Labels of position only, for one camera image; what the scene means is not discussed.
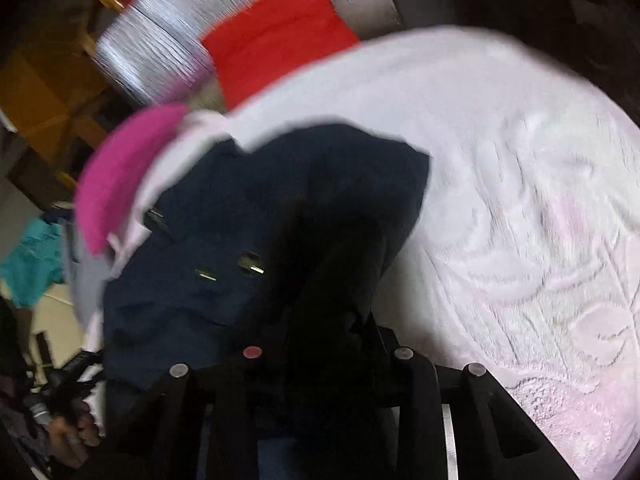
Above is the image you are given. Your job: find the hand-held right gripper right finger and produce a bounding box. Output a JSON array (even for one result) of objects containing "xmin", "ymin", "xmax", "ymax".
[{"xmin": 350, "ymin": 310, "xmax": 581, "ymax": 480}]

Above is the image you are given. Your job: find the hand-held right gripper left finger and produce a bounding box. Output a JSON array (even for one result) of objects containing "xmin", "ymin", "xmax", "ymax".
[{"xmin": 107, "ymin": 345, "xmax": 286, "ymax": 480}]

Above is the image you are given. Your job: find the navy zip jacket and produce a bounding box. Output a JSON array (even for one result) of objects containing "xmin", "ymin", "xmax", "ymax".
[{"xmin": 102, "ymin": 122, "xmax": 432, "ymax": 441}]

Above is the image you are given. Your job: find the person's left hand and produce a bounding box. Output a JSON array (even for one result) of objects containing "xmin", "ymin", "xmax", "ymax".
[{"xmin": 47, "ymin": 400, "xmax": 103, "ymax": 468}]

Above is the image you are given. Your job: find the cream leather sofa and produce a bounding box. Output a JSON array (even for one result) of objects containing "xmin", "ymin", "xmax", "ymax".
[{"xmin": 20, "ymin": 280, "xmax": 98, "ymax": 391}]

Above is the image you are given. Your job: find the dark quilted jacket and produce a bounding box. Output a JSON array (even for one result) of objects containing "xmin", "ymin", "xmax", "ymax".
[{"xmin": 0, "ymin": 300, "xmax": 51, "ymax": 461}]

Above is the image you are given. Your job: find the grey garment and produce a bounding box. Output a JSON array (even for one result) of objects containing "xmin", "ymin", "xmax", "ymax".
[{"xmin": 60, "ymin": 210, "xmax": 108, "ymax": 328}]

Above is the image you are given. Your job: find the teal garment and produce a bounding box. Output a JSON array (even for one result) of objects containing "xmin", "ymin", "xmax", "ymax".
[{"xmin": 0, "ymin": 220, "xmax": 66, "ymax": 309}]

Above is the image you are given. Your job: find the magenta folded cloth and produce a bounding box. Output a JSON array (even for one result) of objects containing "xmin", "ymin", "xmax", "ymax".
[{"xmin": 75, "ymin": 101, "xmax": 188, "ymax": 256}]

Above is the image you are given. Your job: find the white textured blanket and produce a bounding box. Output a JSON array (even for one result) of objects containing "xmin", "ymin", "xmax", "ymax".
[{"xmin": 82, "ymin": 24, "xmax": 640, "ymax": 480}]

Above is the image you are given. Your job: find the yellow wooden furniture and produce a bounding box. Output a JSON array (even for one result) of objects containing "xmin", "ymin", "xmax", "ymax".
[{"xmin": 0, "ymin": 45, "xmax": 108, "ymax": 136}]

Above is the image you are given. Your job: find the silver foil board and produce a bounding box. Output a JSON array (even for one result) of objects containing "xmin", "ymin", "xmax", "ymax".
[{"xmin": 95, "ymin": 0, "xmax": 401, "ymax": 106}]

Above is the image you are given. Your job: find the red folded cloth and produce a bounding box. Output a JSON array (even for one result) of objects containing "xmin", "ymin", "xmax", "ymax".
[{"xmin": 201, "ymin": 0, "xmax": 362, "ymax": 111}]

